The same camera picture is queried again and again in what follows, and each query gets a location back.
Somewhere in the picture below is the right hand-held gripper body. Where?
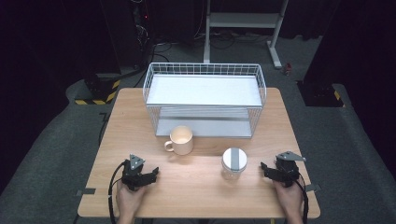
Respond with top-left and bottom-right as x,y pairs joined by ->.
271,150 -> 307,189

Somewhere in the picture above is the white metal stand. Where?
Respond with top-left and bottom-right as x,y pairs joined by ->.
203,0 -> 290,70

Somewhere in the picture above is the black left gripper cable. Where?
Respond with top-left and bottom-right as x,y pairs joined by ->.
107,160 -> 129,224

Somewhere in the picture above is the glass jar with white lid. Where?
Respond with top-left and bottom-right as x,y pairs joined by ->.
220,147 -> 248,181

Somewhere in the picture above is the person's left hand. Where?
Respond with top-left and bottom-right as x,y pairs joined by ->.
116,180 -> 148,218

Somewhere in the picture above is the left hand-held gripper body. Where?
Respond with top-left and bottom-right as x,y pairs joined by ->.
120,153 -> 151,191

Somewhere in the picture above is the white wire shelf rack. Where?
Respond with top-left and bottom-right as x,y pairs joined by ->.
142,62 -> 268,140

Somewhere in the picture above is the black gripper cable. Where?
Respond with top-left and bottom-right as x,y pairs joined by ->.
107,160 -> 129,224
294,177 -> 310,224

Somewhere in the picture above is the person's right hand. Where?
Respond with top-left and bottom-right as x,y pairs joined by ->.
273,179 -> 304,217

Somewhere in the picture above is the black yellow striped stand base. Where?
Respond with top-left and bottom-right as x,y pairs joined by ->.
296,80 -> 347,108
74,73 -> 122,106

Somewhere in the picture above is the bundle of floor cables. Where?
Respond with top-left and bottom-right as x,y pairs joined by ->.
193,30 -> 273,50

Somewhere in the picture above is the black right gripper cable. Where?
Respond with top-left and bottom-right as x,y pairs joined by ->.
294,177 -> 310,224

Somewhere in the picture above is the black floor cable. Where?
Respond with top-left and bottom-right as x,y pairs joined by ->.
134,42 -> 173,89

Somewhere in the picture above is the black equipment tower with wires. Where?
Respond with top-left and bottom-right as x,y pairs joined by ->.
128,0 -> 157,70

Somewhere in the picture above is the cream mug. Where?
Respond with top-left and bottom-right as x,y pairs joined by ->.
163,125 -> 194,156

